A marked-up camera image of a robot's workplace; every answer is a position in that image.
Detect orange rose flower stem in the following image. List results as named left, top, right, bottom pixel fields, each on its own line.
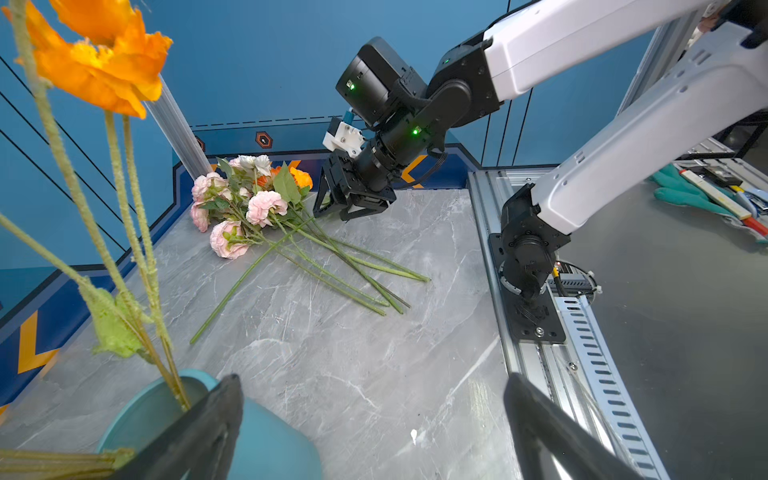
left=256, top=162, right=430, bottom=282

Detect right aluminium corner post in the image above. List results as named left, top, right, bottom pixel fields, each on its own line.
left=146, top=76, right=212, bottom=179

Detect aluminium front rail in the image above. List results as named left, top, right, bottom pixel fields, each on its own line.
left=467, top=169, right=668, bottom=479

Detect teal green gloves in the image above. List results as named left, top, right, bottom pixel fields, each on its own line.
left=650, top=163, right=767, bottom=244

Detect white rosebud flower stem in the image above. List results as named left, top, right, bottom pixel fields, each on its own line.
left=1, top=448, right=136, bottom=479

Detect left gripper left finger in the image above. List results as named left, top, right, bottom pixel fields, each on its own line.
left=110, top=374, right=244, bottom=479

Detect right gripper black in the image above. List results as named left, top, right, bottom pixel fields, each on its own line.
left=312, top=152, right=396, bottom=221

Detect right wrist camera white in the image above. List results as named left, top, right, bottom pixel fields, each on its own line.
left=322, top=109, right=366, bottom=159

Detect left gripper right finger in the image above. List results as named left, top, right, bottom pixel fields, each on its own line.
left=504, top=373, right=640, bottom=479

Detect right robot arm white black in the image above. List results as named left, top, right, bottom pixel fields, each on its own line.
left=314, top=1, right=767, bottom=299

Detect pink carnation flower stem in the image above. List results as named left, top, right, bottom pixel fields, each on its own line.
left=189, top=172, right=415, bottom=346

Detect white pink small flowers stem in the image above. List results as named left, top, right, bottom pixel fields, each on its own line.
left=228, top=155, right=273, bottom=181

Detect teal ceramic vase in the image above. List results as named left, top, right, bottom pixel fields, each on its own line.
left=98, top=370, right=323, bottom=479

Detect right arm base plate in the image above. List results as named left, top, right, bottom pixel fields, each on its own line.
left=488, top=233, right=567, bottom=344

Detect tools on side bench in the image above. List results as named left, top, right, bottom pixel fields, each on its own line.
left=673, top=138, right=767, bottom=244

